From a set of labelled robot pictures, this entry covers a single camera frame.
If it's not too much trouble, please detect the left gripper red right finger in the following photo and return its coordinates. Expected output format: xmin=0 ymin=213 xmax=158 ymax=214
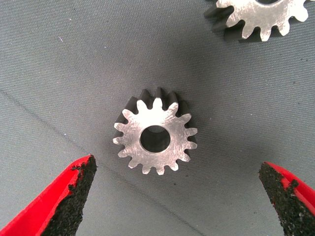
xmin=258 ymin=161 xmax=315 ymax=236

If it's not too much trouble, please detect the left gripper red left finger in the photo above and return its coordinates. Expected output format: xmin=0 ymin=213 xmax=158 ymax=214
xmin=0 ymin=154 xmax=97 ymax=236

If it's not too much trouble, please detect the bright steel planetary gear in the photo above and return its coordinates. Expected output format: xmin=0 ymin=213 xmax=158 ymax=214
xmin=203 ymin=0 xmax=310 ymax=44
xmin=112 ymin=87 xmax=198 ymax=176

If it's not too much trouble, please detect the dark grey table cloth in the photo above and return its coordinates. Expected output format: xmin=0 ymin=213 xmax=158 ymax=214
xmin=0 ymin=0 xmax=315 ymax=236

